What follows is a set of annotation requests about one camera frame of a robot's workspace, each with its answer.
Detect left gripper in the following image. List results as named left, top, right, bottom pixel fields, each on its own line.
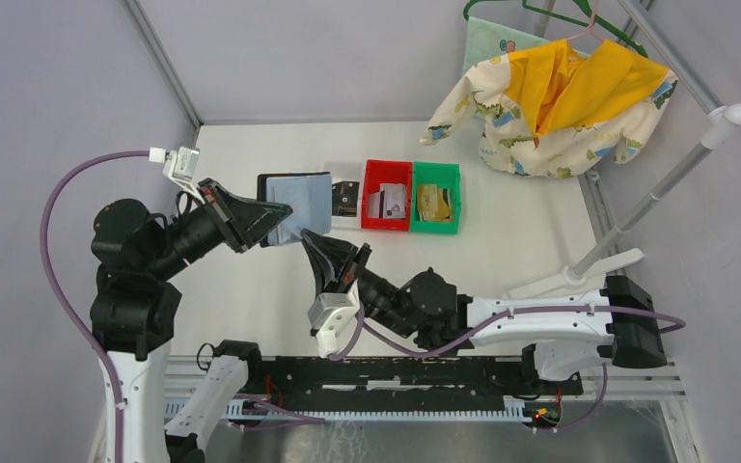
left=150, top=174, right=294, bottom=275

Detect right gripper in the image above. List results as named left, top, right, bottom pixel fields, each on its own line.
left=301, top=227, right=417, bottom=339

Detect black leather card holder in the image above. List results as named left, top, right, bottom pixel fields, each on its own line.
left=257, top=172, right=332, bottom=248

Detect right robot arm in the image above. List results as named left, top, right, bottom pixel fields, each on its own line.
left=301, top=230, right=668, bottom=394

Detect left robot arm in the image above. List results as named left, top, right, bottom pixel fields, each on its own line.
left=90, top=178, right=292, bottom=462

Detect cards in red bin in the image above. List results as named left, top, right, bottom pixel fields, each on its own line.
left=367, top=183, right=407, bottom=220

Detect cards in green bin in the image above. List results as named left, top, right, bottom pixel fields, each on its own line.
left=416, top=183, right=453, bottom=223

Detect white plastic bin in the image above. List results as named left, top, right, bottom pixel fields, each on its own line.
left=320, top=160, right=365, bottom=229

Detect red plastic bin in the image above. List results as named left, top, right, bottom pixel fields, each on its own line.
left=360, top=159, right=413, bottom=232

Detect green plastic bin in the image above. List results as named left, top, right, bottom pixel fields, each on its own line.
left=410, top=162, right=462, bottom=235

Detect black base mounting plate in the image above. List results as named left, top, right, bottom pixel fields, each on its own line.
left=242, top=356, right=584, bottom=413

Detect yellow cream children's jacket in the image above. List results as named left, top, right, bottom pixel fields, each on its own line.
left=420, top=40, right=679, bottom=178

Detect light green towel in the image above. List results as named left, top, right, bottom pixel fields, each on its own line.
left=458, top=15, right=595, bottom=125

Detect pink clothes hanger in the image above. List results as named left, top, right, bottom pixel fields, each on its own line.
left=566, top=0, right=606, bottom=44

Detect green clothes hanger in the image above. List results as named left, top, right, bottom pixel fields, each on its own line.
left=461, top=0, right=655, bottom=62

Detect white clothes rack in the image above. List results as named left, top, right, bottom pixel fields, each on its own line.
left=501, top=0, right=741, bottom=302

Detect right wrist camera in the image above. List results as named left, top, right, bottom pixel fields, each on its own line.
left=307, top=283, right=365, bottom=362

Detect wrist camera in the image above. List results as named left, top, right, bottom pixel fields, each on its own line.
left=307, top=283, right=365, bottom=362
left=163, top=147, right=203, bottom=200

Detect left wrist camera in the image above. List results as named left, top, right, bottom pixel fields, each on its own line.
left=163, top=147, right=203, bottom=200

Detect white cable tray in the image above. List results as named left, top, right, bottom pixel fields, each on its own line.
left=223, top=399, right=557, bottom=425

